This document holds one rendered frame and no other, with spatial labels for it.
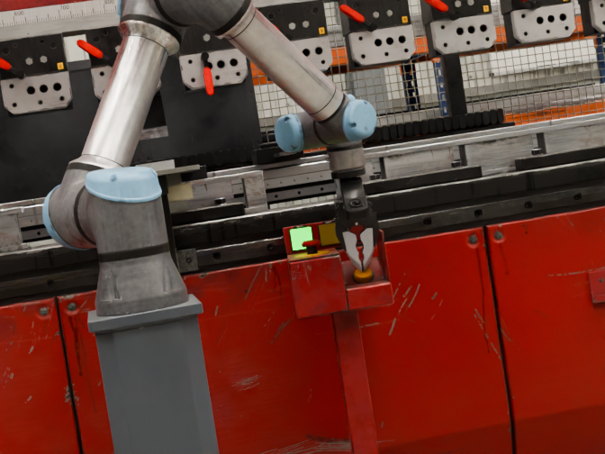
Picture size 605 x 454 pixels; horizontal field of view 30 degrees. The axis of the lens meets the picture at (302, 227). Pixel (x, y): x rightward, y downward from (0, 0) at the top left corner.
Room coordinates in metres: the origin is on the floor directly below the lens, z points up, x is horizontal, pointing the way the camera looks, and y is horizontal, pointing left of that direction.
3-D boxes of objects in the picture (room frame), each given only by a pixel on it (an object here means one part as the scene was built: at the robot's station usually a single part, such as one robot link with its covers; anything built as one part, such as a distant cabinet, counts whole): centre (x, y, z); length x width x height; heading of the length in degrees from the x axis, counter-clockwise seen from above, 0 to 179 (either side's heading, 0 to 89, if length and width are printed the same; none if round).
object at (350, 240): (2.36, -0.09, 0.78); 0.06 x 0.03 x 0.09; 1
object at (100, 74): (2.60, 0.35, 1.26); 0.15 x 0.09 x 0.17; 99
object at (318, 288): (2.35, -0.06, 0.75); 0.20 x 0.16 x 0.18; 92
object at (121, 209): (1.85, 0.28, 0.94); 0.13 x 0.12 x 0.14; 39
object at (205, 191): (2.62, 0.27, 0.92); 0.39 x 0.06 x 0.10; 99
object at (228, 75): (2.63, 0.15, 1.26); 0.15 x 0.09 x 0.17; 99
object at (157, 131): (2.61, 0.32, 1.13); 0.10 x 0.02 x 0.10; 99
